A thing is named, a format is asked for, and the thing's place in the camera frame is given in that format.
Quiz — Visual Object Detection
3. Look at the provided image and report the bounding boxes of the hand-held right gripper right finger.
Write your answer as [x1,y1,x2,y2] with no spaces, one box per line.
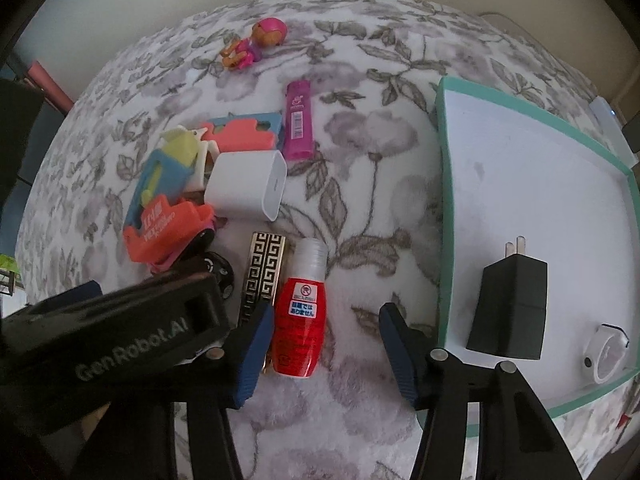
[378,301,573,480]

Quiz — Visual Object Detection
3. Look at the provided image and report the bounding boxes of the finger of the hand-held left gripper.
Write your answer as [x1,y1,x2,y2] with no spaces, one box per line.
[30,280,103,311]

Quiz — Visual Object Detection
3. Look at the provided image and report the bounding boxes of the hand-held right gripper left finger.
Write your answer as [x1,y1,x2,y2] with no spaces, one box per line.
[170,304,275,480]

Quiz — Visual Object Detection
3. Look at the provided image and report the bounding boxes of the red bottle with clear cap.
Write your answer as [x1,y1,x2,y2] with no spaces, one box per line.
[270,238,332,377]

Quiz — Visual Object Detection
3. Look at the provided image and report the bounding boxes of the gold and black patterned lighter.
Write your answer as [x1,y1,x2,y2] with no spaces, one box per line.
[236,231,289,373]

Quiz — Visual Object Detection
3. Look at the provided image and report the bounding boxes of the black toy car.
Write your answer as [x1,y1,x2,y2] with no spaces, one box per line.
[185,230,235,301]

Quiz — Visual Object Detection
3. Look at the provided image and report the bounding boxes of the orange toy boat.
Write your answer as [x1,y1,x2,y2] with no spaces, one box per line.
[123,196,217,276]

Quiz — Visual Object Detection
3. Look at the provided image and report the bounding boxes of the blue block with orange piece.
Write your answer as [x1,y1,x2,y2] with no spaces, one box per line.
[124,127,208,233]

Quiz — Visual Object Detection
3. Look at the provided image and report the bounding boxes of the white charger adapter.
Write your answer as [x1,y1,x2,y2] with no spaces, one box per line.
[205,151,287,222]

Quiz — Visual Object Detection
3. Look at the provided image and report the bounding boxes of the white tray with teal rim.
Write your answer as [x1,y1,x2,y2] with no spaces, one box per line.
[434,76,640,418]

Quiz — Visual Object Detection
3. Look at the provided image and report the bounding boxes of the black charger adapter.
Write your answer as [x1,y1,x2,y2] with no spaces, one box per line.
[466,235,548,361]

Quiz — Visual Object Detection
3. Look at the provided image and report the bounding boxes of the floral blanket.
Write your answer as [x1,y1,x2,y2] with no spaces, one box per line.
[15,0,640,480]

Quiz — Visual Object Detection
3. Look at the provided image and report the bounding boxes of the dark furniture panel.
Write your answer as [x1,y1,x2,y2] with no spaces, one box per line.
[0,77,46,201]

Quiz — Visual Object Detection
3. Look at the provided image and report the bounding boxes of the white round cap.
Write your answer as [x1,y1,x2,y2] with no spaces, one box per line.
[582,322,631,386]

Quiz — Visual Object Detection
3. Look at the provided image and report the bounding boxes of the pink roll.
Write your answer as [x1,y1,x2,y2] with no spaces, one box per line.
[27,60,76,113]

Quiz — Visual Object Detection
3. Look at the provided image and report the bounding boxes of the orange and blue foam block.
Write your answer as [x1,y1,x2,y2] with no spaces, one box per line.
[199,111,285,153]

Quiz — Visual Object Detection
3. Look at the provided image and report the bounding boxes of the pink lighter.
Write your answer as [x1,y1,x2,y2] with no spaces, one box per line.
[281,81,313,162]

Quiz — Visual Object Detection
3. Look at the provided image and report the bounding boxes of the pink helmet doll toy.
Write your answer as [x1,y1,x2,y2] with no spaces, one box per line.
[220,17,288,72]

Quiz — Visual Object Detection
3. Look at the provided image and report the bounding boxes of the white plastic frame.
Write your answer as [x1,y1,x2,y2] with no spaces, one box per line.
[187,127,223,193]

